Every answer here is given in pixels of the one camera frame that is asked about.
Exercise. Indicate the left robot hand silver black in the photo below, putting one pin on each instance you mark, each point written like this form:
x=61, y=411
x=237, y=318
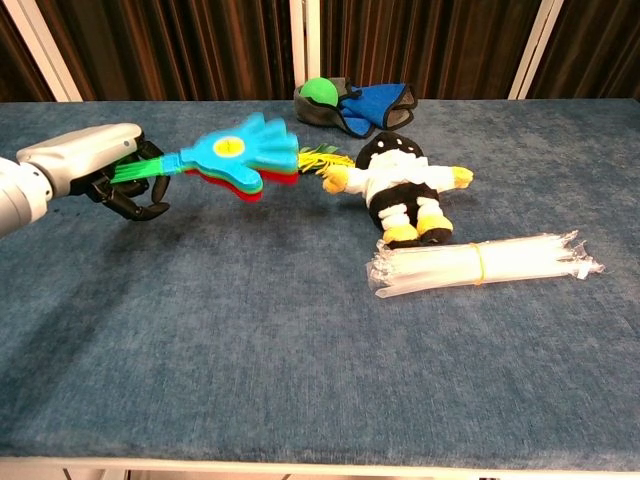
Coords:
x=85, y=150

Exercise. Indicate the dark brown curtain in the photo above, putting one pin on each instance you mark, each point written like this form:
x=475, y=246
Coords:
x=175, y=45

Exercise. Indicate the yellow feather shuttlecock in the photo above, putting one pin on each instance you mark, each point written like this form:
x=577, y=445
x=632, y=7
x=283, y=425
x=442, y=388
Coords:
x=325, y=160

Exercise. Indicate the green ball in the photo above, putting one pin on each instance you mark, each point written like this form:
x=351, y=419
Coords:
x=319, y=92

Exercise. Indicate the blue grey catch pad cloth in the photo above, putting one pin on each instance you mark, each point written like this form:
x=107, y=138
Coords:
x=372, y=107

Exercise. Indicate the blue carpet table mat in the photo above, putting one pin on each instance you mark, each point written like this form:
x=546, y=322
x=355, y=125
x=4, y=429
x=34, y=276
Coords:
x=300, y=350

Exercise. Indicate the black white plush doll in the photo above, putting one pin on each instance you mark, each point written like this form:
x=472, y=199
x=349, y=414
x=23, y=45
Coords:
x=400, y=180

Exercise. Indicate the bundle of clear plastic straws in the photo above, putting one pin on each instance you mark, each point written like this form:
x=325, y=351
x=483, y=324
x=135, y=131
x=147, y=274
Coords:
x=475, y=267

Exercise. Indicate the white frame post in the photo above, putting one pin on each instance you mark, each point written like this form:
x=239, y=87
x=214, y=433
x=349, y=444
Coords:
x=304, y=45
x=540, y=50
x=47, y=50

